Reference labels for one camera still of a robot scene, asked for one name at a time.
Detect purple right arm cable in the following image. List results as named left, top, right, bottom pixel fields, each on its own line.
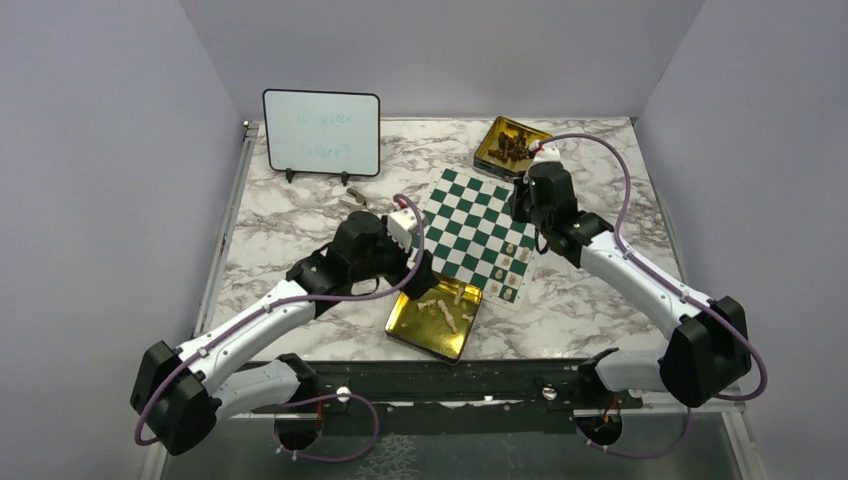
left=539, top=132, right=770, bottom=460

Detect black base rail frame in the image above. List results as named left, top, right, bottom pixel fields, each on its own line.
left=162, top=357, right=664, bottom=439

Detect small tan clip object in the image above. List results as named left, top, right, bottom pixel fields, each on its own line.
left=341, top=188, right=367, bottom=208

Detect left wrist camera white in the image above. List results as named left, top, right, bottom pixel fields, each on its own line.
left=386, top=207, right=428, bottom=254

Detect green white chess board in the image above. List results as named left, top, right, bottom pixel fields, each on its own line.
left=401, top=168, right=546, bottom=311

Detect small whiteboard on stand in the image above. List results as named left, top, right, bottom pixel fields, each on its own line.
left=262, top=89, right=381, bottom=182

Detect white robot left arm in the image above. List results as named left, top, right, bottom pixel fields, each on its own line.
left=130, top=205, right=438, bottom=455

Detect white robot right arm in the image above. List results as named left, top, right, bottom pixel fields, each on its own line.
left=509, top=161, right=752, bottom=408

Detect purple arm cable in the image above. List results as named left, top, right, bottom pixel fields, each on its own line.
left=133, top=193, right=429, bottom=465
left=539, top=132, right=770, bottom=460

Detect pile of dark chess pieces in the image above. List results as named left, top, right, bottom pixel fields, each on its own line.
left=488, top=130, right=530, bottom=163

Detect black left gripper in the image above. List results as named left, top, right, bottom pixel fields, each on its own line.
left=351, top=216, right=440, bottom=300

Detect gold tin dark pieces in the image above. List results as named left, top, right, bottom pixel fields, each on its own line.
left=473, top=116, right=551, bottom=182

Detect gold tin white pieces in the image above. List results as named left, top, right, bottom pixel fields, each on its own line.
left=384, top=274, right=483, bottom=365

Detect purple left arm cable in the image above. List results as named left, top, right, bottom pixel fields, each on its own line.
left=133, top=193, right=429, bottom=465

